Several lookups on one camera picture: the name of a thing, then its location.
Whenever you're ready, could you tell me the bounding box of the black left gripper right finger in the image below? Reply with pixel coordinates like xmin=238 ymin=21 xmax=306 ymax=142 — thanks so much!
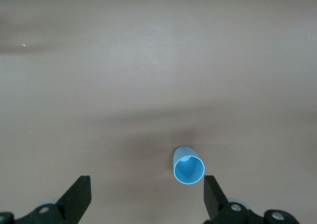
xmin=203 ymin=175 xmax=265 ymax=224

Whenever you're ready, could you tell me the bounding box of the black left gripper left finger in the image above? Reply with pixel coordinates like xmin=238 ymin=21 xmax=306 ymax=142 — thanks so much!
xmin=13 ymin=175 xmax=93 ymax=224

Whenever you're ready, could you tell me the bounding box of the blue plastic cup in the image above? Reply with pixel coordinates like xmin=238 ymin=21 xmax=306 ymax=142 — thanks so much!
xmin=172 ymin=145 xmax=206 ymax=185

